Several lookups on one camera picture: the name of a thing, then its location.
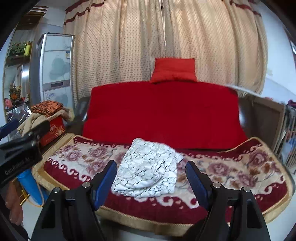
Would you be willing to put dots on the floral plush blanket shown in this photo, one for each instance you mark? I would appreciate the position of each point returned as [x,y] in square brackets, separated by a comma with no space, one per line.
[231,171]

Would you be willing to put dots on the clear plastic wrapping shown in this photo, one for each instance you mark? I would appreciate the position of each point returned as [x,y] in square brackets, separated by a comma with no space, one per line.
[18,113]

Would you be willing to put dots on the beige dotted curtain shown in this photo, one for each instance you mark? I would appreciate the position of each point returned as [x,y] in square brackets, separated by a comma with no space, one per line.
[127,46]

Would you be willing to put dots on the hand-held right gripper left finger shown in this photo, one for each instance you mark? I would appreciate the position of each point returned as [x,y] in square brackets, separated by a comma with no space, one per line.
[106,183]

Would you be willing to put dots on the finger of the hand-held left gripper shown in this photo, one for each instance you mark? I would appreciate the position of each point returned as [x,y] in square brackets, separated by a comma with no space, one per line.
[39,128]
[9,127]

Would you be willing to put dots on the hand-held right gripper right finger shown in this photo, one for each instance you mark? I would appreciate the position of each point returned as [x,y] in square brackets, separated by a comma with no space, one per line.
[196,183]

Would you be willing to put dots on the red cardboard box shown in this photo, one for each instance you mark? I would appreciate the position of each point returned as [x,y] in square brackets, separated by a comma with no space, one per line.
[55,131]

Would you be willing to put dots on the red pillow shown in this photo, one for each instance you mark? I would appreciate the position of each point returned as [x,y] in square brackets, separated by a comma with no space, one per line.
[173,69]

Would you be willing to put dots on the white crackle-patterned coat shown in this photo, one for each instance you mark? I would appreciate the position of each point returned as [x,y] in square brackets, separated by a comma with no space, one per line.
[148,166]

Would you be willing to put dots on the pink toy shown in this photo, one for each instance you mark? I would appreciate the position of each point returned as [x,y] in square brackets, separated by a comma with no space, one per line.
[8,103]

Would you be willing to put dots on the silver standing air conditioner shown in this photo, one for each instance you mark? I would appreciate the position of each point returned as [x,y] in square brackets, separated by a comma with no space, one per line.
[57,64]

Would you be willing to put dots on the orange flower bouquet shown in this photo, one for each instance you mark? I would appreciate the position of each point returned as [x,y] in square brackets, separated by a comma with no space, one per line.
[15,92]

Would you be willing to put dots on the beige padded jacket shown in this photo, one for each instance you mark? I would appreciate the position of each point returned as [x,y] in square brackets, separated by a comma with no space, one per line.
[64,114]

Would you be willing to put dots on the orange black patterned cloth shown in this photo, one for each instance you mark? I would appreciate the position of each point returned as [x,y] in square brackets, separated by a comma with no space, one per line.
[47,107]

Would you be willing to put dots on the red blanket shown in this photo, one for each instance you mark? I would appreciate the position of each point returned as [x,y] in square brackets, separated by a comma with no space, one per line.
[161,111]

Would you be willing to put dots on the person's left hand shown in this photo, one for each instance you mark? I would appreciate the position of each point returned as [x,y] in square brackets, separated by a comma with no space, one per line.
[15,208]

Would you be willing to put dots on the green plant ornament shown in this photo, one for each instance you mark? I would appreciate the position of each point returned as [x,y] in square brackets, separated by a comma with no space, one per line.
[17,48]

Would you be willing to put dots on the brown wooden cabinet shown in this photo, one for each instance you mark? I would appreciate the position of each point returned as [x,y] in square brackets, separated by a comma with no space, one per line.
[266,120]

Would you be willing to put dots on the wooden display cabinet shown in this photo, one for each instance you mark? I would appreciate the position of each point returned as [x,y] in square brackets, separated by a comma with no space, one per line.
[16,69]

